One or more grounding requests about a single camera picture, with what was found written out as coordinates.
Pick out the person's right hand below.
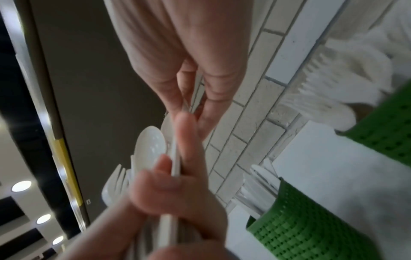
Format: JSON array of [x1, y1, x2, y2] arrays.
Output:
[[102, 0, 254, 140]]

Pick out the person's left hand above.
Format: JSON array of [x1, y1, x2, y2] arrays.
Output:
[[64, 113, 238, 260]]

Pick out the handful of white plastic cutlery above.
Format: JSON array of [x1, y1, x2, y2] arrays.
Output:
[[101, 71, 206, 260]]

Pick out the bunch of white plastic knives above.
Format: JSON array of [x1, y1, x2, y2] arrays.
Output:
[[232, 158, 282, 219]]

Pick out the bunch of white plastic forks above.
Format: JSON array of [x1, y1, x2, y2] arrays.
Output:
[[279, 25, 411, 130]]

